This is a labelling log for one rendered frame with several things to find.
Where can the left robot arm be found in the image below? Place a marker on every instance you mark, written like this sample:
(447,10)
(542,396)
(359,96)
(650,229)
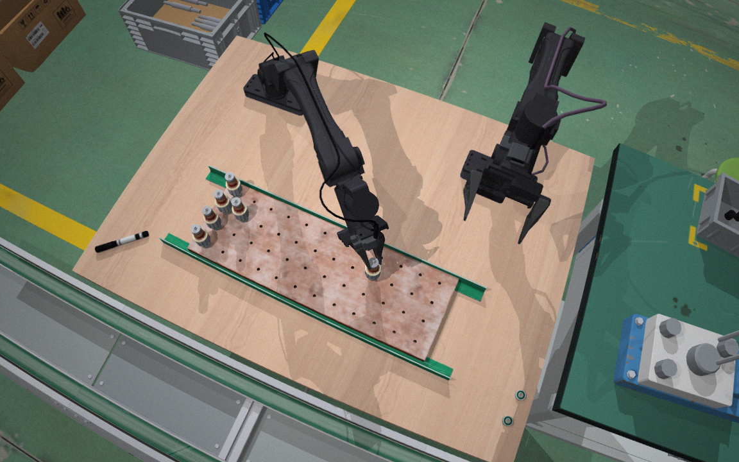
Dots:
(557,55)

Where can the yellow floor marking strip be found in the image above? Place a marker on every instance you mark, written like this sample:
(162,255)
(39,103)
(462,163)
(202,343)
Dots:
(45,218)

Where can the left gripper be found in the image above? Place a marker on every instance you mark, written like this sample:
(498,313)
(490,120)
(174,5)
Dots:
(521,189)

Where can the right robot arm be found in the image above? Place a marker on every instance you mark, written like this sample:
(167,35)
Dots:
(301,93)

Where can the yellow floor marking stripe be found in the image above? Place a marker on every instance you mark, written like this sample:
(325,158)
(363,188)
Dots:
(328,26)

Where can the green and grey conveyor belt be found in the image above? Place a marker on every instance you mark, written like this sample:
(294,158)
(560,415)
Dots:
(164,397)

